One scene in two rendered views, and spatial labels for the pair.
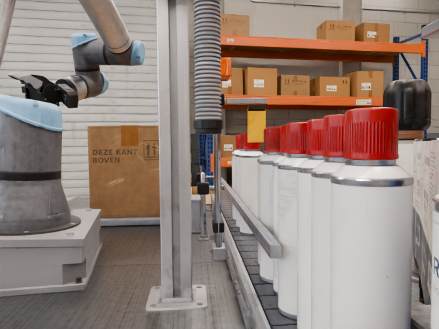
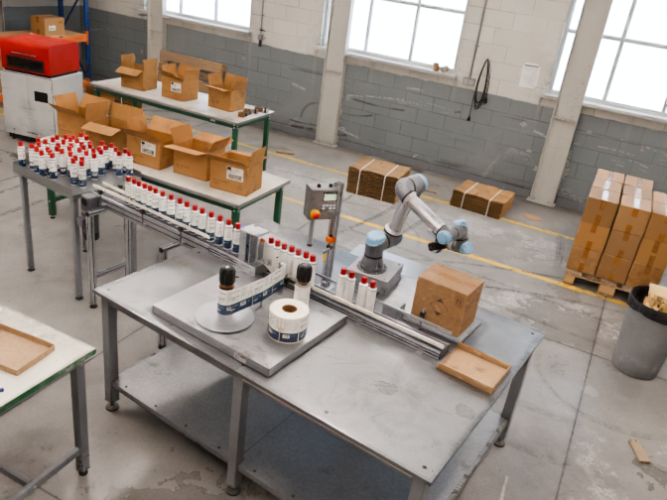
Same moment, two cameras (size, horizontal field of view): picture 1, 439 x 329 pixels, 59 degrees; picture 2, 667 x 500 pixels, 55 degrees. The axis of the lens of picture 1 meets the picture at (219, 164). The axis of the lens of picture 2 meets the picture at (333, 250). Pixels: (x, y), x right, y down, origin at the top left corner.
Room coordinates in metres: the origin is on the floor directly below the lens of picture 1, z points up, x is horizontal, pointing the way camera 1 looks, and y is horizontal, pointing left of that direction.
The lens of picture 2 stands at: (2.54, -2.71, 2.71)
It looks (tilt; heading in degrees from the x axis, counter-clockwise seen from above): 26 degrees down; 125
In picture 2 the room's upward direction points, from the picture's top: 8 degrees clockwise
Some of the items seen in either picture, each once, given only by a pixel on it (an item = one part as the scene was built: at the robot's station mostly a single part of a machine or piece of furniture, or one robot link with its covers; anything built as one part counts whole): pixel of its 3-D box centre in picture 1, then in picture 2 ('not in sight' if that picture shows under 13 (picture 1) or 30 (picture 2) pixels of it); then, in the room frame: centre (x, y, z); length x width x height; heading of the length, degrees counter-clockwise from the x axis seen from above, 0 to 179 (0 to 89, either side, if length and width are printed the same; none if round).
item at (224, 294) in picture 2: not in sight; (226, 292); (0.50, -0.69, 1.04); 0.09 x 0.09 x 0.29
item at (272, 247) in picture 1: (227, 189); (364, 295); (0.92, -0.02, 0.96); 1.07 x 0.01 x 0.01; 4
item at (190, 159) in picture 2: not in sight; (200, 152); (-1.43, 0.82, 0.96); 0.53 x 0.45 x 0.37; 103
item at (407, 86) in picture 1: (406, 160); (302, 289); (0.73, -0.35, 1.03); 0.09 x 0.09 x 0.30
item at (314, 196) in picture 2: not in sight; (321, 201); (0.52, 0.00, 1.38); 0.17 x 0.10 x 0.19; 59
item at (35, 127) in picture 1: (23, 132); (375, 243); (0.71, 0.36, 1.09); 0.13 x 0.12 x 0.14; 83
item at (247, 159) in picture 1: (252, 183); (341, 284); (0.78, -0.07, 0.98); 0.05 x 0.05 x 0.20
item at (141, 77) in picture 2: not in sight; (139, 71); (-4.17, 2.23, 0.97); 0.51 x 0.36 x 0.37; 104
